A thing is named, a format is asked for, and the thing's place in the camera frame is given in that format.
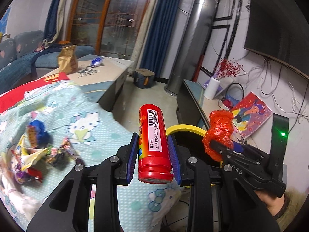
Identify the yellow rimmed black trash bin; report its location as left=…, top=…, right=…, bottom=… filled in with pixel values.
left=165, top=124, right=223, bottom=189

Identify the blue white wrapper on table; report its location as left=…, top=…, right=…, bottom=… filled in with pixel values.
left=90, top=57, right=104, bottom=67

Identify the beige grey coffee table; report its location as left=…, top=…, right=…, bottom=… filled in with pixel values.
left=48, top=55, right=132, bottom=113

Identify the white paper towel roll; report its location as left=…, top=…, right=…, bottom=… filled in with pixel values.
left=204, top=77, right=220, bottom=100

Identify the colourful red painting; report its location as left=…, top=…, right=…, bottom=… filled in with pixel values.
left=230, top=92, right=273, bottom=140

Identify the long tv cabinet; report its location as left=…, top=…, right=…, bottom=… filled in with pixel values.
left=176, top=80, right=272, bottom=152

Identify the purple snack wrapper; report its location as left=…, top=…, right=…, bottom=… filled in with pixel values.
left=14, top=169, right=31, bottom=184

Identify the dark candy wrapper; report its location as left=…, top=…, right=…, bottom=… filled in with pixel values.
left=60, top=137, right=85, bottom=165

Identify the red berry branch decoration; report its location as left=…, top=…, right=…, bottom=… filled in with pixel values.
left=215, top=59, right=243, bottom=80

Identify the yellow white snack wrapper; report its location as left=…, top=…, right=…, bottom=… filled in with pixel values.
left=16, top=134, right=48, bottom=171

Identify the red snack wrapper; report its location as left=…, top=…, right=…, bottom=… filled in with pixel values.
left=27, top=168, right=43, bottom=182

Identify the wooden framed glass door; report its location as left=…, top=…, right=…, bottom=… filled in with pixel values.
left=65, top=0, right=150, bottom=59

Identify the silver tower air conditioner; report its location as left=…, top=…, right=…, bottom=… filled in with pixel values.
left=165, top=0, right=216, bottom=96

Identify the red plastic wrapper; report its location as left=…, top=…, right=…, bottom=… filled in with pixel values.
left=202, top=109, right=234, bottom=162

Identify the red cylindrical candy tube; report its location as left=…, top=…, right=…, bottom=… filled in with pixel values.
left=138, top=104, right=174, bottom=184

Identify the blue curtain left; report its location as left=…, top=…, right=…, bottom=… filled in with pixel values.
left=43, top=0, right=60, bottom=43

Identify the black wall television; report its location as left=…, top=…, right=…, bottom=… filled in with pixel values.
left=244, top=0, right=308, bottom=77

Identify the blue grey sofa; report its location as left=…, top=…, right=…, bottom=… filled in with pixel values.
left=0, top=30, right=96, bottom=95

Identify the person's right hand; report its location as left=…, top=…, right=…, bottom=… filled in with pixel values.
left=255, top=190, right=285, bottom=216

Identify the red blanket underneath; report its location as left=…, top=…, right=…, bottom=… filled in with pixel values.
left=0, top=72, right=69, bottom=113

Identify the gold foil snack bag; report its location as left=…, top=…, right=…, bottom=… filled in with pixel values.
left=58, top=44, right=78, bottom=74

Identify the Hello Kitty light blue blanket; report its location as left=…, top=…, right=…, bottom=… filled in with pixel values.
left=1, top=80, right=181, bottom=231

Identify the blue curtain right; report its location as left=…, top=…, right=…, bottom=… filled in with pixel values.
left=140, top=0, right=180, bottom=78

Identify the blue curtain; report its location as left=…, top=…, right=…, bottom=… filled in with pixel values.
left=43, top=0, right=60, bottom=43
left=140, top=0, right=180, bottom=78

